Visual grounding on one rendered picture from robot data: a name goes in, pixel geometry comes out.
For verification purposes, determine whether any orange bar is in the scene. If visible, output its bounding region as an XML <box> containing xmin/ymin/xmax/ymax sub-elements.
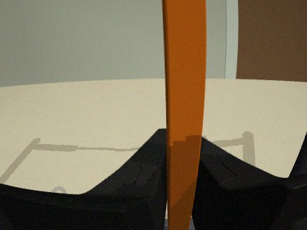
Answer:
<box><xmin>162</xmin><ymin>0</ymin><xmax>207</xmax><ymax>230</ymax></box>

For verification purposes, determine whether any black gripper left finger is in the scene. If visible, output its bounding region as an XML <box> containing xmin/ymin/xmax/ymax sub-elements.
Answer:
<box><xmin>0</xmin><ymin>129</ymin><xmax>168</xmax><ymax>230</ymax></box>

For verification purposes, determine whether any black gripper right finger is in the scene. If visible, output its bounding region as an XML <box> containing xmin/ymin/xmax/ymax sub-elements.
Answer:
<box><xmin>192</xmin><ymin>138</ymin><xmax>307</xmax><ymax>230</ymax></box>

